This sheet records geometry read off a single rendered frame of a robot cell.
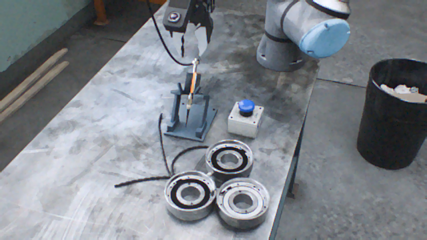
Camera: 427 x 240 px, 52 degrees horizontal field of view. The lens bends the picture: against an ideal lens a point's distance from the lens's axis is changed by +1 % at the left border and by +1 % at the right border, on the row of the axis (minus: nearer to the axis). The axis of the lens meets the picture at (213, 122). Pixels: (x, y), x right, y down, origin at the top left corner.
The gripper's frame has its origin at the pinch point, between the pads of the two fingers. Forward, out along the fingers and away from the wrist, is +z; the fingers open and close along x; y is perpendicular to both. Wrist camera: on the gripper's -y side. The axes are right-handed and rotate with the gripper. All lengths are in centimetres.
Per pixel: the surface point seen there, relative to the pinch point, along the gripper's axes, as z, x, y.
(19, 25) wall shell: 70, 142, 106
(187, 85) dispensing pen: 6.8, 0.2, -2.5
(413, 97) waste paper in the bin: 62, -70, 89
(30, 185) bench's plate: 18.5, 26.1, -31.6
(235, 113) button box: 13.7, -11.2, -1.1
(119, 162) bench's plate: 18.4, 10.8, -20.0
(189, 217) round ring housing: 16.1, -9.8, -31.4
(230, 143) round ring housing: 15.0, -12.4, -10.1
